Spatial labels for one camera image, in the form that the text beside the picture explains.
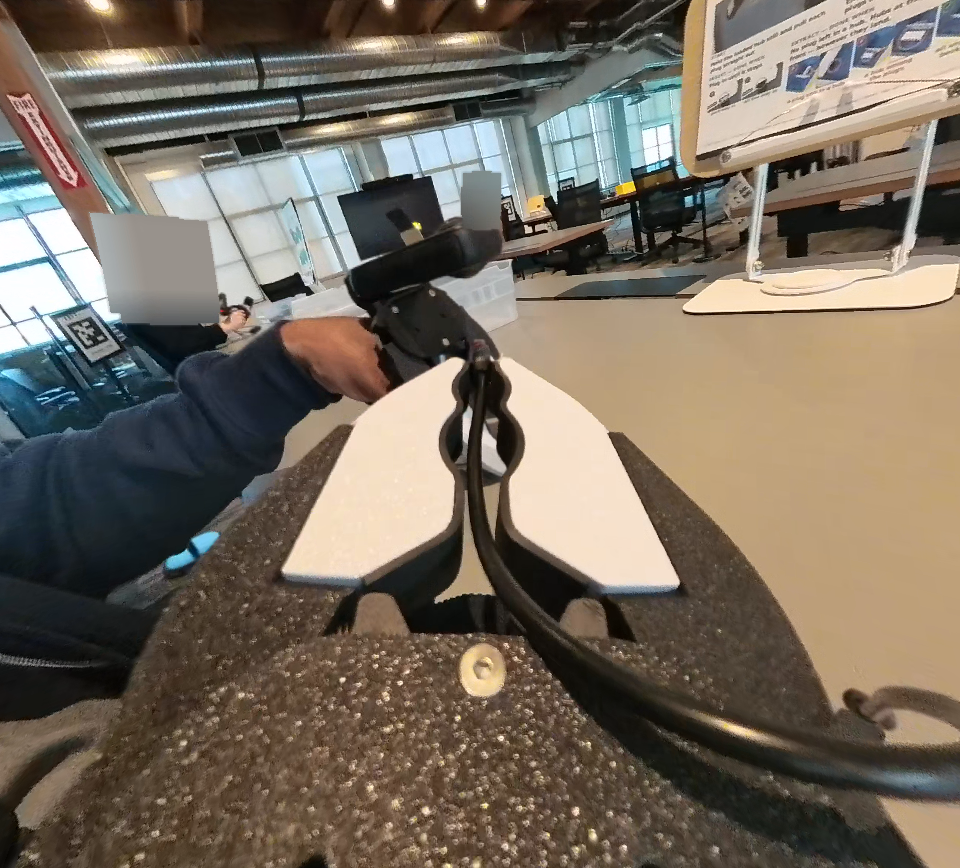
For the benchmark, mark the printed paper sheets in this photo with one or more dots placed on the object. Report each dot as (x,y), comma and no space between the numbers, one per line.
(840,13)

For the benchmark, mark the person's left forearm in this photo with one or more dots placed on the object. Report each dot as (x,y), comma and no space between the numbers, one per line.
(150,463)

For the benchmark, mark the printed tag sign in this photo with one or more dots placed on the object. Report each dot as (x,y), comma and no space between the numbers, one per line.
(90,336)

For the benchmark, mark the white document stand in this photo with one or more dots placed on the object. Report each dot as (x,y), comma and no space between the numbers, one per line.
(693,88)

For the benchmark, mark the clear plastic bin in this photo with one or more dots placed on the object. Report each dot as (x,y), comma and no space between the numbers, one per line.
(488,298)

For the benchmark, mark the small blue object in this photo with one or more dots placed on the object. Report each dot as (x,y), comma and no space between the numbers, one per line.
(192,553)

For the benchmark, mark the black monitor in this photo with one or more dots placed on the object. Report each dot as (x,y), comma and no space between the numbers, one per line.
(375,216)

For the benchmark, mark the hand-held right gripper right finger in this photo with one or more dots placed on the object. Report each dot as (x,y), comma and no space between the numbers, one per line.
(593,493)

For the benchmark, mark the person's torso in dark jacket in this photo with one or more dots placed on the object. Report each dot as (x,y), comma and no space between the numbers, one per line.
(60,658)

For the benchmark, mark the silver ventilation duct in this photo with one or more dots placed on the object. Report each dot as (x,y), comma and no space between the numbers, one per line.
(300,66)

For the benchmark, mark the person's left hand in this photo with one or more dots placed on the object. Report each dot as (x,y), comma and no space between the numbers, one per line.
(338,358)

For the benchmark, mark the red wall banner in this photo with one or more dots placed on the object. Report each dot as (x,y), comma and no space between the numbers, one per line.
(45,136)

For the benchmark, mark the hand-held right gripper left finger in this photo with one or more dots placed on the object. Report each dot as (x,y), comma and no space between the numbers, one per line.
(375,493)

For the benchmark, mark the black desk mat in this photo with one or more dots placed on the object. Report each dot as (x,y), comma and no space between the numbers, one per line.
(630,286)

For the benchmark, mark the black office chair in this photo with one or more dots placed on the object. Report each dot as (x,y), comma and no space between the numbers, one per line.
(668,201)

